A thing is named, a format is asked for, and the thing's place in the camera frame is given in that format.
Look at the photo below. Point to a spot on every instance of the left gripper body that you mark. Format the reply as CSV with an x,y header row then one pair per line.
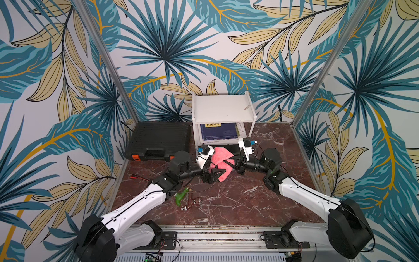
x,y
203,173

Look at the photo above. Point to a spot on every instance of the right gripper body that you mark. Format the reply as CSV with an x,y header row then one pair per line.
x,y
241,167

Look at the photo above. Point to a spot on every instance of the pink cleaning cloth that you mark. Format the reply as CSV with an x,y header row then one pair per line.
x,y
219,155

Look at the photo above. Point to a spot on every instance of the white two-tier bookshelf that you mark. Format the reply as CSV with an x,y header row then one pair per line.
x,y
237,109

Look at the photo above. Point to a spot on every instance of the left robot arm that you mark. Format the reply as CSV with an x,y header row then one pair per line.
x,y
104,238

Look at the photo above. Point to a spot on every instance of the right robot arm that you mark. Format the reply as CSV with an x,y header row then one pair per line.
x,y
344,226

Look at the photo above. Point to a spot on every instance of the red copper pipe fitting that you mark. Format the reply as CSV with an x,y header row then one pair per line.
x,y
191,201

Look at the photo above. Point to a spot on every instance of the dark blue book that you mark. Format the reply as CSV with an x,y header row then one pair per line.
x,y
219,131

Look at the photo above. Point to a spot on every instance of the black plastic tool case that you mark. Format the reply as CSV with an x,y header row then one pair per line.
x,y
158,141

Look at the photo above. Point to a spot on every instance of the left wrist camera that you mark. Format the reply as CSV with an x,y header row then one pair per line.
x,y
204,155

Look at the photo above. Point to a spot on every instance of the green handled tool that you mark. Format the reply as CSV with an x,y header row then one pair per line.
x,y
180,196

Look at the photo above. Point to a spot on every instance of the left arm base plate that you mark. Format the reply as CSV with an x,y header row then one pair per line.
x,y
167,240

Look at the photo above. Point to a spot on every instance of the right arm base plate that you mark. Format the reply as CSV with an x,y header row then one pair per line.
x,y
282,240

